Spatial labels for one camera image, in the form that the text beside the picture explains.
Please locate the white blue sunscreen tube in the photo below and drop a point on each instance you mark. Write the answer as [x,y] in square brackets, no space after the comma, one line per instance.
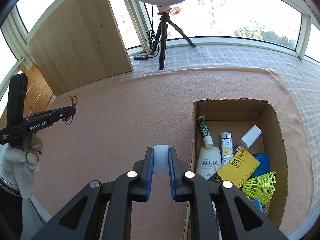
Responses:
[209,162]

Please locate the blue folding comb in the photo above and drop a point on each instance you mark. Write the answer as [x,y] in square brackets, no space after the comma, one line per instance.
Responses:
[264,165]

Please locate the yellow plastic shuttlecock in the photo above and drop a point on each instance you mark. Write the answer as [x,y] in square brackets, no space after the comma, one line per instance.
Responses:
[261,187]

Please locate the brown cardboard box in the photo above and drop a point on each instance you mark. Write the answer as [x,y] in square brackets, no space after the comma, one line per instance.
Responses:
[219,203]

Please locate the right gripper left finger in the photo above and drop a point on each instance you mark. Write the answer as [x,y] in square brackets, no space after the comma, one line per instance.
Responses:
[145,178]

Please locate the patterned lighter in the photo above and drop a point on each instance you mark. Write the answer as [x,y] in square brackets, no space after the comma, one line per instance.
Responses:
[226,147]

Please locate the white charger adapter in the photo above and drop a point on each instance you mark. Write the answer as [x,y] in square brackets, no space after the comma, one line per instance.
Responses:
[250,137]

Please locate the yellow ruler card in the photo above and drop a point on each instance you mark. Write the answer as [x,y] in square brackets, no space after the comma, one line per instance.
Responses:
[238,169]

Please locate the wooden cabinet panel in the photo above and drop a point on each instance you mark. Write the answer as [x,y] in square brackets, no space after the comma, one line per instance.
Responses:
[74,43]

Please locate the green white lip balm tube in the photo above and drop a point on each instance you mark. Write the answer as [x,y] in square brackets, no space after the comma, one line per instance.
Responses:
[207,138]

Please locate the white translucent cap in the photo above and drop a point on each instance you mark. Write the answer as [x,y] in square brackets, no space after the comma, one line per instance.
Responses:
[161,157]

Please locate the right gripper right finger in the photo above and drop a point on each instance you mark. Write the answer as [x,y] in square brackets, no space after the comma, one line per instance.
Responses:
[175,175]

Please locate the left hand white glove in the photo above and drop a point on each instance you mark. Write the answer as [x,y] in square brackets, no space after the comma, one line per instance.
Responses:
[19,166]

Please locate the white checked blanket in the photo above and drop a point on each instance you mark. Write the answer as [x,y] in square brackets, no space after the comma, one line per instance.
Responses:
[225,57]

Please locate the black inline cable remote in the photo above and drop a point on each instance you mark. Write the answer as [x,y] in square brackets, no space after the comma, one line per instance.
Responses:
[140,57]

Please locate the black tripod stand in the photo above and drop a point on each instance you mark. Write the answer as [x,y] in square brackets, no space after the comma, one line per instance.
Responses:
[160,39]

